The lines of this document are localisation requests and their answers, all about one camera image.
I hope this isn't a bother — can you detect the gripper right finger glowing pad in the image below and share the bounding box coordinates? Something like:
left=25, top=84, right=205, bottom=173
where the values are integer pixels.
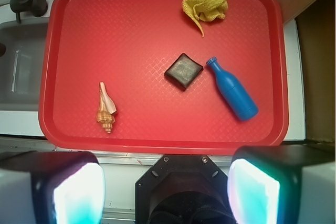
left=227, top=145, right=335, bottom=223

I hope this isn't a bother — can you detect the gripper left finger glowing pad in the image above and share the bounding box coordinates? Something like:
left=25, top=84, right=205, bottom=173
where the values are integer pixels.
left=1, top=151, right=106, bottom=223

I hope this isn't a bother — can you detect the blue plastic bottle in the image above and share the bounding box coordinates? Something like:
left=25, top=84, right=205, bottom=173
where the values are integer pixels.
left=206, top=57, right=259, bottom=121

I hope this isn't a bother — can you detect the orange spiral seashell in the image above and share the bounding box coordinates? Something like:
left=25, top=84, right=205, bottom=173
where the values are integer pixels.
left=96, top=82, right=117, bottom=134

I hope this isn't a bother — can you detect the grey sink basin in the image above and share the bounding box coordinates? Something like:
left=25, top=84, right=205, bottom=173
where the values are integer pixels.
left=1, top=17, right=49, bottom=111

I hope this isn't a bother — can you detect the black square block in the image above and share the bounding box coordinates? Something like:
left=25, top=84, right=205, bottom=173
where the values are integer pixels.
left=164, top=53, right=204, bottom=90

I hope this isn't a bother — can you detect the red plastic tray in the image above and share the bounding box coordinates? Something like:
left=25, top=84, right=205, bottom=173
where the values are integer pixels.
left=38, top=0, right=289, bottom=155

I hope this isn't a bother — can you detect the crumpled yellow cloth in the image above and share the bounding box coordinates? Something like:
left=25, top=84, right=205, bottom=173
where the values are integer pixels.
left=182, top=0, right=228, bottom=37

